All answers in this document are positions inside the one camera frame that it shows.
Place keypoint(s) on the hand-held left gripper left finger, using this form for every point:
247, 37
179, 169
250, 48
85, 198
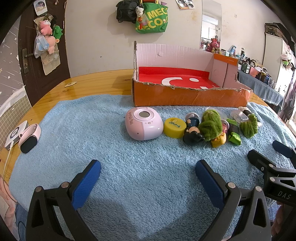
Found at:
86, 183

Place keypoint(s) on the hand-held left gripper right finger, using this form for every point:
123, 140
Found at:
209, 183

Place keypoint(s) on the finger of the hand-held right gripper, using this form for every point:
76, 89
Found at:
283, 148
259, 158

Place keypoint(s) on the shiny green black toy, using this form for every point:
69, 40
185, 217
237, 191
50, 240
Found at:
234, 138

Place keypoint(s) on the small green plush toy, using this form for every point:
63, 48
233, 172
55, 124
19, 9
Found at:
249, 127

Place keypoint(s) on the small yellow toy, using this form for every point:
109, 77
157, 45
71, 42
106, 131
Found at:
219, 141

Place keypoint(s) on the small pink figurine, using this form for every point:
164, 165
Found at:
225, 127

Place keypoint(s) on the clear square plastic case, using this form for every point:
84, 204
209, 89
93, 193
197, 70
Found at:
238, 115

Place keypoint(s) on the black white plush roll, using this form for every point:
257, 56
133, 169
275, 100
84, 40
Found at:
245, 111

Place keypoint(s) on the black-haired doll figurine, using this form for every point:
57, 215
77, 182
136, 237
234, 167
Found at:
193, 134

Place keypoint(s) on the large green plush toy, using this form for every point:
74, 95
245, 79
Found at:
209, 126

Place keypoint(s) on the yellow round tin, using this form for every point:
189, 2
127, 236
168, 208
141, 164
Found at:
174, 127

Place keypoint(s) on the pink rounded gadget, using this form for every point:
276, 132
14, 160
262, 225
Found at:
143, 127

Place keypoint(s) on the orange cardboard box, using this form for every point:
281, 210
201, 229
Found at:
185, 97

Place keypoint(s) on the person's right hand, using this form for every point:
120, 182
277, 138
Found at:
277, 220

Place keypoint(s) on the blue fluffy towel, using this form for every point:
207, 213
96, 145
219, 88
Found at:
92, 139

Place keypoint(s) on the pink portable speaker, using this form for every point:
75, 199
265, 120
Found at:
29, 141

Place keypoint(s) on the pink cloth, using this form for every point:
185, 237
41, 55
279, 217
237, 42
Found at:
5, 201

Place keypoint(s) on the white round disc device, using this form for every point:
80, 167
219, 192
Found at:
15, 136

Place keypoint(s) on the row of bottles and boxes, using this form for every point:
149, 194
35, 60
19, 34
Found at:
254, 67

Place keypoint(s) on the green hanging toy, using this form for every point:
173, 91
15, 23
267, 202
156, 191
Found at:
286, 62

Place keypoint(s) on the white tall cabinet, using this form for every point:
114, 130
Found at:
274, 53

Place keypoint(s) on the small beige tag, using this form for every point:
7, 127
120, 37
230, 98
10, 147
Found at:
70, 84

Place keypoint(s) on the dark brown door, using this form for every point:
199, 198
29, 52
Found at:
30, 88

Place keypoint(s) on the pink bunny plush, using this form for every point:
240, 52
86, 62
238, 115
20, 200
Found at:
212, 45

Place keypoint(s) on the pink plush pig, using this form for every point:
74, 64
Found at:
51, 44

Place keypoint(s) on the clear plastic bag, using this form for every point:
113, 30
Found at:
40, 46

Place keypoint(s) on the pink plush cow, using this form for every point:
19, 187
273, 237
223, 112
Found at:
45, 27

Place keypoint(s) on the red tassel charm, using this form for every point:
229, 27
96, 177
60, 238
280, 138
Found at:
141, 22

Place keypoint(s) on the green tote bag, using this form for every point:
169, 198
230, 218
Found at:
152, 20

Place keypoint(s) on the black bag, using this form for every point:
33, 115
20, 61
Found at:
126, 11

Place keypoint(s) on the small white plush charm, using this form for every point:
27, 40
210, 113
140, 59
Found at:
140, 10

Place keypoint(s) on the white photo card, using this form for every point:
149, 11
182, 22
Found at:
40, 7

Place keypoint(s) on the wall mirror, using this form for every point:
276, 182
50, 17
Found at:
210, 27

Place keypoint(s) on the wall photo stickers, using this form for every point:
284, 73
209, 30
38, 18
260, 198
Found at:
185, 4

